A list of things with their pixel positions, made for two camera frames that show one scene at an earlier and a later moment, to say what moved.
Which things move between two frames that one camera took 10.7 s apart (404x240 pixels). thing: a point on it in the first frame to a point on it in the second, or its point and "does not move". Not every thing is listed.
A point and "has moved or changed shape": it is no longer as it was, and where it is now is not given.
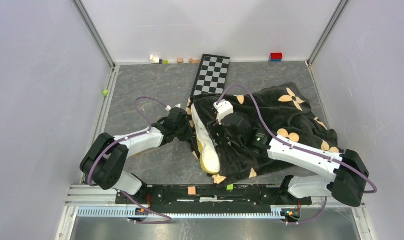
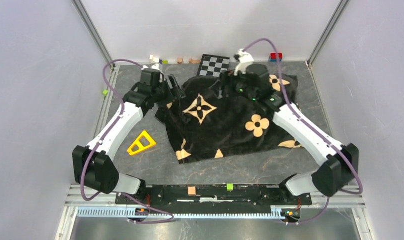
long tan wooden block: x=194 y=61 does not move
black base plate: x=210 y=196 does not move
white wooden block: x=153 y=60 does not move
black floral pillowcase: x=241 y=123 has moved or changed shape
